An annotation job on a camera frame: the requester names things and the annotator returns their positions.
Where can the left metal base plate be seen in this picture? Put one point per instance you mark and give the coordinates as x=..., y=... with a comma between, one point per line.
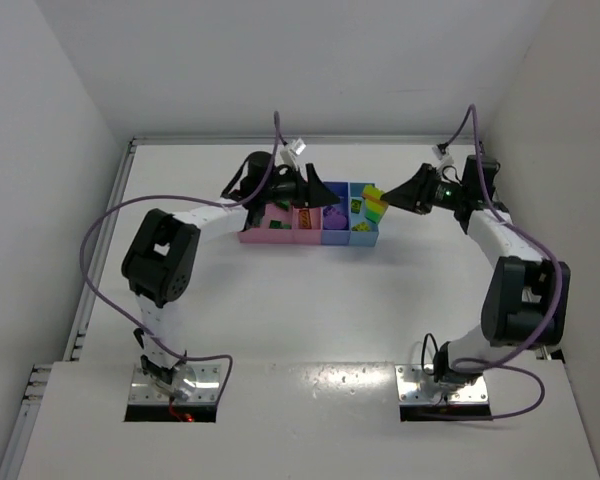
x=191, y=386

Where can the orange lego plate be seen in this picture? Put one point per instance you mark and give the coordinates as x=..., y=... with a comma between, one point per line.
x=304, y=219

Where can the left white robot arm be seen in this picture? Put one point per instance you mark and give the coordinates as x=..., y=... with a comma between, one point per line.
x=160, y=260

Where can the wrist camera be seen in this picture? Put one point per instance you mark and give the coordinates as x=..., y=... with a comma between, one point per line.
x=291, y=151
x=445, y=159

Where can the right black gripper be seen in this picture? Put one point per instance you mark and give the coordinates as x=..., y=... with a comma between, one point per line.
x=425, y=189

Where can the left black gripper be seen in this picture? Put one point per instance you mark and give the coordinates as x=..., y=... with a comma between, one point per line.
x=302, y=187

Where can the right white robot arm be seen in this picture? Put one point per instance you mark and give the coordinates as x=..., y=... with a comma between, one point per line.
x=526, y=300

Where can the small pink bin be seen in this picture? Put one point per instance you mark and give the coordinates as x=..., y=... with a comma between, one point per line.
x=308, y=237

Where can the large pink bin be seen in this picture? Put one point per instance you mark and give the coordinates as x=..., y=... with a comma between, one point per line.
x=262, y=234

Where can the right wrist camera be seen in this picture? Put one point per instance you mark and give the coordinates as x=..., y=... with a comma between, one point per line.
x=445, y=159

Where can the dark blue bin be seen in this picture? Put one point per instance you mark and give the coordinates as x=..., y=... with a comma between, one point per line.
x=338, y=238

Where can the metal base plate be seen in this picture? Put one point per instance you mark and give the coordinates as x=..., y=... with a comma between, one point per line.
x=191, y=386
x=416, y=388

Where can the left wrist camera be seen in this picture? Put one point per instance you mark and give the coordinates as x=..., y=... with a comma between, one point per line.
x=291, y=151

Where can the multicolour lego stack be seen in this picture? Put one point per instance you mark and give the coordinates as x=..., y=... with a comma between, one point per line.
x=375, y=206

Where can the light blue bin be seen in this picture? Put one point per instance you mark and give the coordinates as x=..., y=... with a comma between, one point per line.
x=363, y=232

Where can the purple round lego brick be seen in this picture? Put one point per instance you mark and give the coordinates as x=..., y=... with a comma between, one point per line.
x=334, y=219

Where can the lime green lego brick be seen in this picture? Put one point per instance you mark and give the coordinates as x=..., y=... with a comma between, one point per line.
x=356, y=205

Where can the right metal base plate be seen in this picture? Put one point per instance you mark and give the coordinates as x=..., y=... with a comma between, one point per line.
x=416, y=388

